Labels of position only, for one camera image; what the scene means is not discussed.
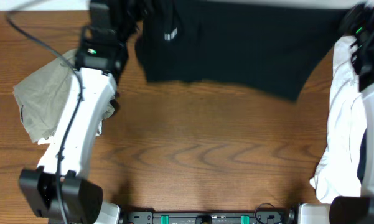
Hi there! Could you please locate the black polo shirt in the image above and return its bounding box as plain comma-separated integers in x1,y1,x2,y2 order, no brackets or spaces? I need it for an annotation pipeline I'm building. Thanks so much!
124,0,352,102

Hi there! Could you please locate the dark garment at right edge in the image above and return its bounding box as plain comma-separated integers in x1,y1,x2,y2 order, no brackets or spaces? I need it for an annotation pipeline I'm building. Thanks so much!
357,131,367,183

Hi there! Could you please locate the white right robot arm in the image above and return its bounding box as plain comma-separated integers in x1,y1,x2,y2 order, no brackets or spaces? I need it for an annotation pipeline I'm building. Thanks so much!
284,1,374,223

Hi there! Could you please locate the white garment pile right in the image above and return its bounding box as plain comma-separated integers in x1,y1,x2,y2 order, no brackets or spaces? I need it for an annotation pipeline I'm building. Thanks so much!
309,36,367,203

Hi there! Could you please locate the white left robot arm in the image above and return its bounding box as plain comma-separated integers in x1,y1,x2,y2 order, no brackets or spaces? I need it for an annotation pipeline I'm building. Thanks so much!
19,1,152,223

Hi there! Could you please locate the folded white garment under khaki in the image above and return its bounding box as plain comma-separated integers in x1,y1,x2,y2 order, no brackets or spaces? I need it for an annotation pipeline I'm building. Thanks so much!
37,121,103,145

